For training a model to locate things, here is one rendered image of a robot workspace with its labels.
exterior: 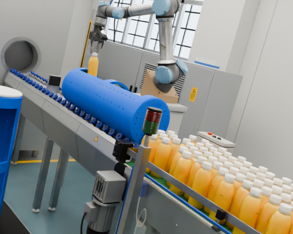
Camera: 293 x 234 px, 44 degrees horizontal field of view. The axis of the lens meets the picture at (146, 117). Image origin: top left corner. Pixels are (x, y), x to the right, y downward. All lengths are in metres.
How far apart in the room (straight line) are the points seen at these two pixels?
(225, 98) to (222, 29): 1.29
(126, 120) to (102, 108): 0.26
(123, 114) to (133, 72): 2.44
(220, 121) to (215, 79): 0.51
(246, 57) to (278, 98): 0.71
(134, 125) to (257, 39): 3.20
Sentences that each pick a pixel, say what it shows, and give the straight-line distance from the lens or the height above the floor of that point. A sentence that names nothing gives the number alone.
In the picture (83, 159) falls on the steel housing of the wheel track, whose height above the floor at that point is 0.68.
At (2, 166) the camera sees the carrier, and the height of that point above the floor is 0.60.
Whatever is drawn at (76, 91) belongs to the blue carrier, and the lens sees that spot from 2.46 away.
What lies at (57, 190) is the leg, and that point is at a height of 0.19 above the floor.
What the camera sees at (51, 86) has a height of 0.99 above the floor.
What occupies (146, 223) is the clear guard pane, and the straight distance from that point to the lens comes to 1.64.
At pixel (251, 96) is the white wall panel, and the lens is 4.81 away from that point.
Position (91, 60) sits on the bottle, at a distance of 2.58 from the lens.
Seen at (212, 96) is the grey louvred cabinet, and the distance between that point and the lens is 3.68.
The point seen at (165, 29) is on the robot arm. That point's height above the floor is 1.62.
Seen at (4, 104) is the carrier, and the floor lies 0.98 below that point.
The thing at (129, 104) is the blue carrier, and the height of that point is 1.16.
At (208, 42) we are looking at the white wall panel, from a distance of 4.95.
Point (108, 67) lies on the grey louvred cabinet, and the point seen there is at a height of 1.12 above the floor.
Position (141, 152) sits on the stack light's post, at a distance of 1.47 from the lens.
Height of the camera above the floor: 1.48
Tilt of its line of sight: 10 degrees down
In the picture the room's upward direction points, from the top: 14 degrees clockwise
